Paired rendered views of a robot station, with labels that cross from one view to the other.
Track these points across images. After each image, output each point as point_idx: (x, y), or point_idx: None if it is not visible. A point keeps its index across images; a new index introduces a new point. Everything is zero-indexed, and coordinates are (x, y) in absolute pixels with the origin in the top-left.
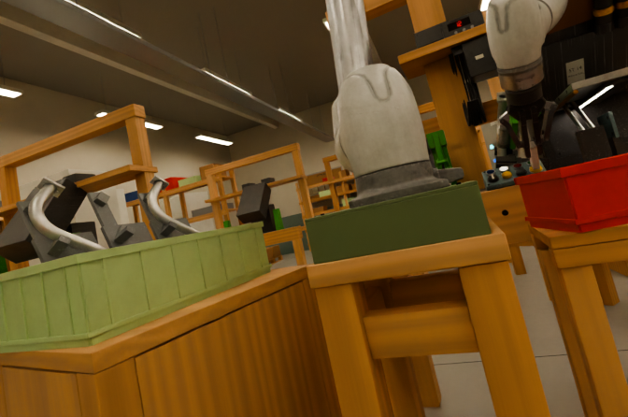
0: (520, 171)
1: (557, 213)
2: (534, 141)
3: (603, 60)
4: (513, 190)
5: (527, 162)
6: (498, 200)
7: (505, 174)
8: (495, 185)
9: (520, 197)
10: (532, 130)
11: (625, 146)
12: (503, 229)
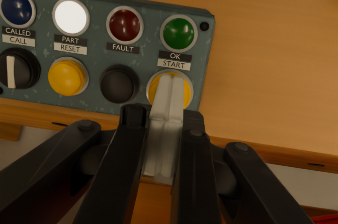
0: (110, 97)
1: None
2: (178, 143)
3: None
4: (81, 119)
5: (165, 26)
6: (38, 116)
7: (57, 85)
8: (23, 100)
9: (101, 126)
10: (176, 192)
11: None
12: (58, 128)
